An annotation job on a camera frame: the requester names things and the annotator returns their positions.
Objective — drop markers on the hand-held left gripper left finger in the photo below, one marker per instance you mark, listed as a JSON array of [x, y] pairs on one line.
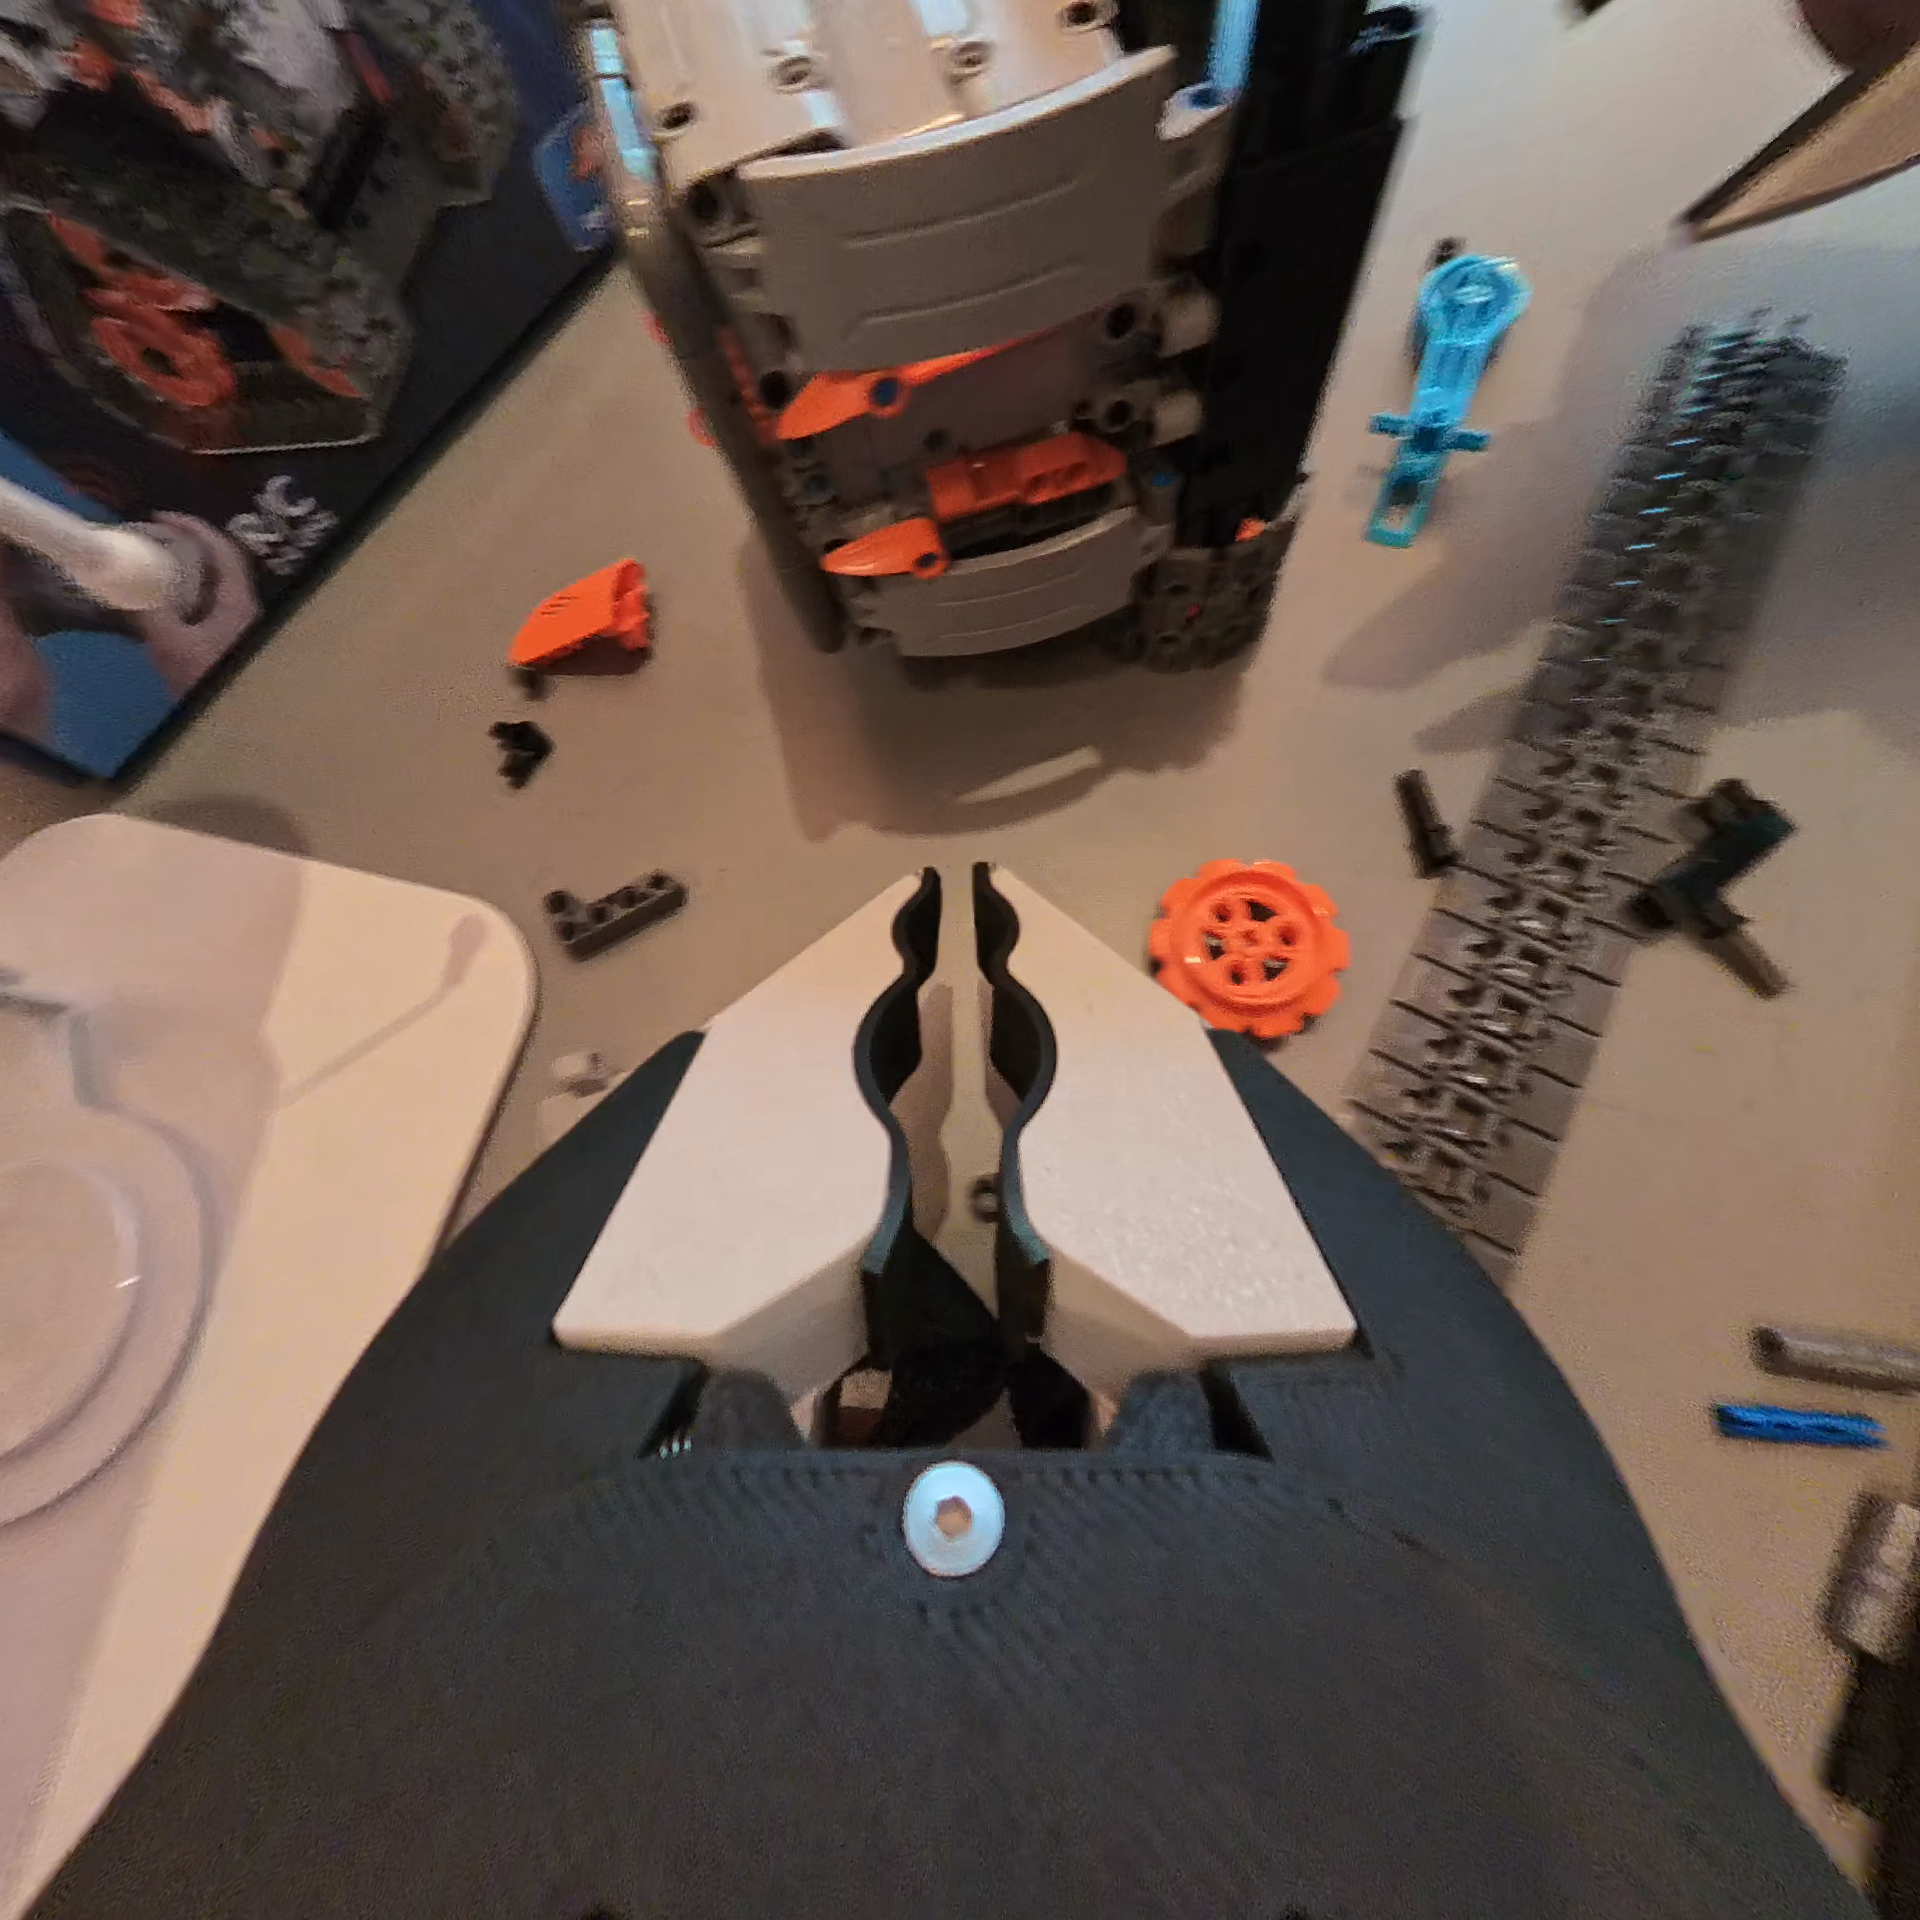
[[734, 1199]]

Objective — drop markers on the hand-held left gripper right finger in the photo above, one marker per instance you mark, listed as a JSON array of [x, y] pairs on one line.
[[1184, 1199]]

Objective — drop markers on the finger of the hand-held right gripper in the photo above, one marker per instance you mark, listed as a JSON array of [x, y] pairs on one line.
[[1848, 150]]

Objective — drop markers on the black pin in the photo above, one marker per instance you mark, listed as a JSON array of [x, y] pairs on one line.
[[1419, 823]]

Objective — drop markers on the teal plastic wrench tool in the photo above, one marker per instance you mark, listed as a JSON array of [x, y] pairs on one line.
[[1447, 365]]

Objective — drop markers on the grey toy robot vehicle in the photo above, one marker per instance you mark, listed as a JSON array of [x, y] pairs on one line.
[[958, 243]]

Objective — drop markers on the small grey pin piece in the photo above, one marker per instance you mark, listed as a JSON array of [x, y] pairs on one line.
[[579, 1070]]

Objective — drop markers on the orange gear wheel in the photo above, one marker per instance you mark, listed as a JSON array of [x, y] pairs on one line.
[[1249, 953]]

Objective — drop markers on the dark grey angled beam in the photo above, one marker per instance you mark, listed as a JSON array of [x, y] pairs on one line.
[[613, 914]]

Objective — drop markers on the white book stand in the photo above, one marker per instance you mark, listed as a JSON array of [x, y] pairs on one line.
[[271, 1051]]

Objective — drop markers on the small black clip piece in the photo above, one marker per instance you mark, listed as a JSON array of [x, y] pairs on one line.
[[524, 749]]

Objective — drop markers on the small orange connector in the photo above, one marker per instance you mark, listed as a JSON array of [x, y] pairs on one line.
[[581, 622]]

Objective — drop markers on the black lever with grey axle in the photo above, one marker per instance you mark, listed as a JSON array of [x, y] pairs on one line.
[[1715, 855]]

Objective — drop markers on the blue pin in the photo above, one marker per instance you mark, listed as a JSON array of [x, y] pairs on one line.
[[1803, 1424]]

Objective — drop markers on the grey axle tube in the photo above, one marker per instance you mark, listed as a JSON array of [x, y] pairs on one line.
[[1836, 1353]]

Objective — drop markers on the light grey pin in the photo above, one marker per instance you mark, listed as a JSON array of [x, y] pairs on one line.
[[1877, 1578]]

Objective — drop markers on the robot kit box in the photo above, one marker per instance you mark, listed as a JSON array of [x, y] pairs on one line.
[[304, 301]]

